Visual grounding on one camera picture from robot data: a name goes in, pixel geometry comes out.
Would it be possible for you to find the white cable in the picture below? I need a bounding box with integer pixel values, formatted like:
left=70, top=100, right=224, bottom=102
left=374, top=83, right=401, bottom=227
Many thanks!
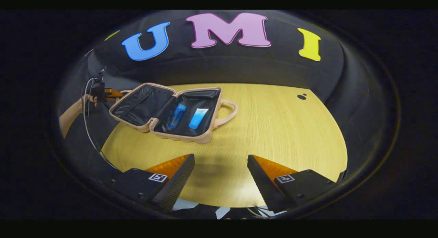
left=82, top=78, right=118, bottom=170

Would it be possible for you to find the black backdrop cloth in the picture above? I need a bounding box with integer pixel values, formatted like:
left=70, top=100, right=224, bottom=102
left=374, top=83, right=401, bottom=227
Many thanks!
left=58, top=10, right=397, bottom=197

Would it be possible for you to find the pink suitcase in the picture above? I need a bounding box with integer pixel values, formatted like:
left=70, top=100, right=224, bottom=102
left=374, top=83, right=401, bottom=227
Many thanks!
left=109, top=83, right=238, bottom=144

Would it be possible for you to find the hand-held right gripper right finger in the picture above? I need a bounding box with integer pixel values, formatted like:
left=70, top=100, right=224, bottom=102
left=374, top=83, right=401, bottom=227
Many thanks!
left=247, top=155, right=338, bottom=213

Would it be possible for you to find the light blue tube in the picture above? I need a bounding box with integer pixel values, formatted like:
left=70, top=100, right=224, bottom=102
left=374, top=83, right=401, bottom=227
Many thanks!
left=189, top=108, right=209, bottom=129

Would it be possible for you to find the blue green bottle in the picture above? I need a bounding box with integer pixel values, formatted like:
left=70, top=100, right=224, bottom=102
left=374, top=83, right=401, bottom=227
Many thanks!
left=167, top=104, right=187, bottom=130

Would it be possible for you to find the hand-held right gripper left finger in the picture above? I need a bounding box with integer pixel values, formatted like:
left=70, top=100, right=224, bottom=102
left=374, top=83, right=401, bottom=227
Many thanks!
left=109, top=154, right=196, bottom=212

